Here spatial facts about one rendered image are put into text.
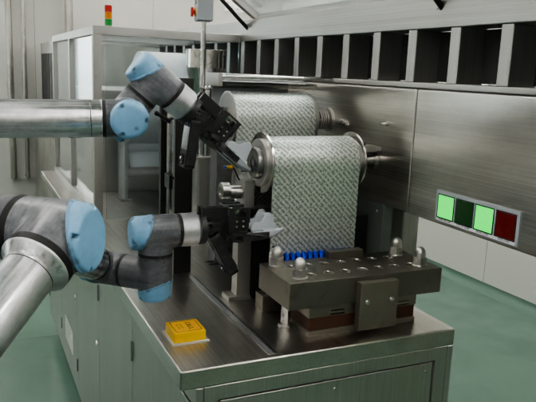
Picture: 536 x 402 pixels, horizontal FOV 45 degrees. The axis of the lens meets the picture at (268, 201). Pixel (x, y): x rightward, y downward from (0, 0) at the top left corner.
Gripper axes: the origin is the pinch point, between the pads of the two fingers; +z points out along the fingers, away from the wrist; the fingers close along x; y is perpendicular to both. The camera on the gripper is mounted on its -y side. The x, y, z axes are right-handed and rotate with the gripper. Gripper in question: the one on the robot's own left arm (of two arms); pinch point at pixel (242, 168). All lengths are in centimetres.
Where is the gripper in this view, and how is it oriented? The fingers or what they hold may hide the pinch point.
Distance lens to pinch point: 156.9
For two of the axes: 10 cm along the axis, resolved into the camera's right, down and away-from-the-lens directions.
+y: 6.1, -7.9, 1.2
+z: 6.7, 5.9, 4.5
